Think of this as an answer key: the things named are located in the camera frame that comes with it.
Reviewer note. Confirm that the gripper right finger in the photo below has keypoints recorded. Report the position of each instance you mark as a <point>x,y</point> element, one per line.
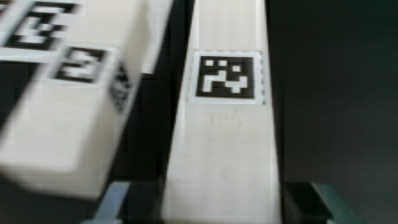
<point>341,213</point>

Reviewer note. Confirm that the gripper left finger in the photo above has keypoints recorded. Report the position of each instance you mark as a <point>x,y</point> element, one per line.
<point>107,212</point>

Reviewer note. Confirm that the white leg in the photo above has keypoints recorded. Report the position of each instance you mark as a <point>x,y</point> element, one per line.
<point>222,171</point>
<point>62,129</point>

